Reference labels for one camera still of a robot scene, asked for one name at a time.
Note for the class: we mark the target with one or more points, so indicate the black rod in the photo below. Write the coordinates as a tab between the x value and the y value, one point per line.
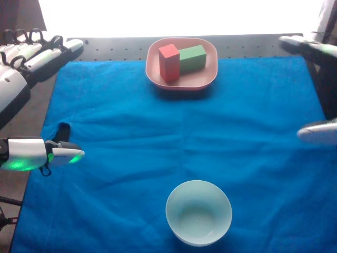
10	200

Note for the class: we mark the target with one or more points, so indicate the pink square plate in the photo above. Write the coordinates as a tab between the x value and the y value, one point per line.
200	79

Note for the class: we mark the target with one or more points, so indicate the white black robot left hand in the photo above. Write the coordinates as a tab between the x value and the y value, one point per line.
10	84

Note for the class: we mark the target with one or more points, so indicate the blue cloth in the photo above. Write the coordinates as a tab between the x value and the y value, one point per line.
105	197

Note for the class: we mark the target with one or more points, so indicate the grey background post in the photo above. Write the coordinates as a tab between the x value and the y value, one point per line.
326	18

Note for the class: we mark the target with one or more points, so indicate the pale green bowl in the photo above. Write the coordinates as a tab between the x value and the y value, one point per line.
198	216

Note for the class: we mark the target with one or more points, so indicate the red rectangular block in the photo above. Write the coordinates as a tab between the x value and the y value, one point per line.
169	66

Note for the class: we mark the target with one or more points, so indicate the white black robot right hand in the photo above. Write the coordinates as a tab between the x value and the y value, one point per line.
316	48

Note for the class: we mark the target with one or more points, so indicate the green rectangular block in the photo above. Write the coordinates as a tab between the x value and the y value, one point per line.
193	60

